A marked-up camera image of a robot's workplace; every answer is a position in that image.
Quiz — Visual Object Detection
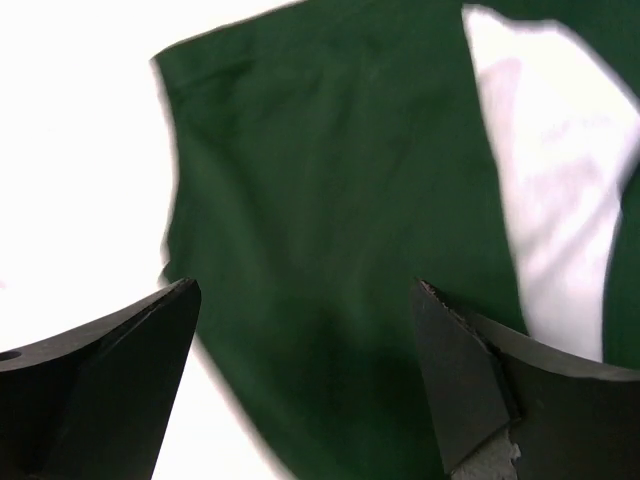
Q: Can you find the white and green t-shirt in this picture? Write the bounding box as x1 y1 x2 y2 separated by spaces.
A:
155 1 639 479

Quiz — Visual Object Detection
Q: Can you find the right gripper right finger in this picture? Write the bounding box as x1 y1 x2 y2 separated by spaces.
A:
412 281 639 480

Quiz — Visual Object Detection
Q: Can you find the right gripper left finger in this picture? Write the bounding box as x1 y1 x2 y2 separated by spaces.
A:
1 279 201 480

